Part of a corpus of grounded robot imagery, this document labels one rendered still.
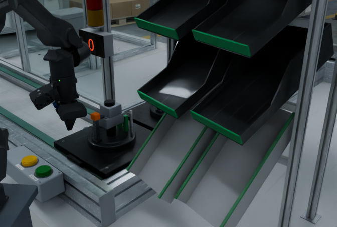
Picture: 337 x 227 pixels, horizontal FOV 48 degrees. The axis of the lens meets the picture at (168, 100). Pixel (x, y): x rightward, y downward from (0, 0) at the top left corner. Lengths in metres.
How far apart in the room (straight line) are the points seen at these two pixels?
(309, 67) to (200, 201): 0.35
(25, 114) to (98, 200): 0.63
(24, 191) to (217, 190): 0.39
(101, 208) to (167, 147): 0.21
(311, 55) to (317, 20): 0.06
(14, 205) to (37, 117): 0.69
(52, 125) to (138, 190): 0.47
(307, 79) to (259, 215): 0.45
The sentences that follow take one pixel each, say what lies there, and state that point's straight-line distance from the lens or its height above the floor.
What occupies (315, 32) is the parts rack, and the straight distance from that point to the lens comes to 0.69.
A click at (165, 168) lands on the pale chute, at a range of 0.89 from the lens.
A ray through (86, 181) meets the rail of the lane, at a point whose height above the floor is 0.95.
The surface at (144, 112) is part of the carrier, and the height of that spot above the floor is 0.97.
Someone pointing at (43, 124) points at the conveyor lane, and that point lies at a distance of 1.38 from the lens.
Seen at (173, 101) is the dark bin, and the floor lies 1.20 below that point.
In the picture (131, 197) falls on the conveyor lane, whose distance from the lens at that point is 1.01.
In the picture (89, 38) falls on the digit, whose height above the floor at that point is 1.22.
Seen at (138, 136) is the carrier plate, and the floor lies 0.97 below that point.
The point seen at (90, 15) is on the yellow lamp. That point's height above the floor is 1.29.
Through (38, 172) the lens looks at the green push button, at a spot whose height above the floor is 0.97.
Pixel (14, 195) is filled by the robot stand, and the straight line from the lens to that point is 0.82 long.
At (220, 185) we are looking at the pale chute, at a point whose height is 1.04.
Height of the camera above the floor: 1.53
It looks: 24 degrees down
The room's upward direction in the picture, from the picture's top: straight up
